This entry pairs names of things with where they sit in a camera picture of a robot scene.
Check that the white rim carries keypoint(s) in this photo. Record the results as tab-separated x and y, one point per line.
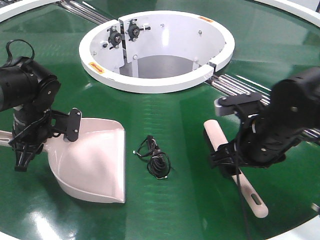
10	10
296	9

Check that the black bearing mount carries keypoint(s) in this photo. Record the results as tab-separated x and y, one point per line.
115	38
134	30

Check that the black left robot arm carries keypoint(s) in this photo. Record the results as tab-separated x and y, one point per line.
30	90

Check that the steel rollers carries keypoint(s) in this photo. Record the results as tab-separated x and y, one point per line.
232	85
83	11

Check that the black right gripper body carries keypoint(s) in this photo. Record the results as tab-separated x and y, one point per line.
261	142

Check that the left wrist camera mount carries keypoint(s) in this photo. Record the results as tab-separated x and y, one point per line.
67	124

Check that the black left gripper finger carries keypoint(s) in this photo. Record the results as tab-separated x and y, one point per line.
24	154

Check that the pink hand broom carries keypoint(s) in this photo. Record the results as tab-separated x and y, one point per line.
216	138

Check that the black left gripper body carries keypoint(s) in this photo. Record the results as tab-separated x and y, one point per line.
30	127

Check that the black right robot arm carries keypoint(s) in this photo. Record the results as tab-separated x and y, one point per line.
267	132

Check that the right black bearing mount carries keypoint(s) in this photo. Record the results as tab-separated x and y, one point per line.
134	30

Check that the steel rollers far left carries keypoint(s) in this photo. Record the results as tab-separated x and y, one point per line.
83	11

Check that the left black bearing mount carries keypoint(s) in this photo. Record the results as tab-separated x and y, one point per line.
115	38

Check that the white outer rim left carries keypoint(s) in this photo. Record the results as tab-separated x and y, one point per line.
10	10

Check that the pink plastic dustpan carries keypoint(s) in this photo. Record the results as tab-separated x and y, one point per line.
93	167

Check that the steel rollers near right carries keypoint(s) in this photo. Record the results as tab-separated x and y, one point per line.
232	85

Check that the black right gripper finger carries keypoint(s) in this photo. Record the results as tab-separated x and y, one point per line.
223	156
228	171

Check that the white outer rim right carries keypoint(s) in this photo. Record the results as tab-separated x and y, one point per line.
296	9

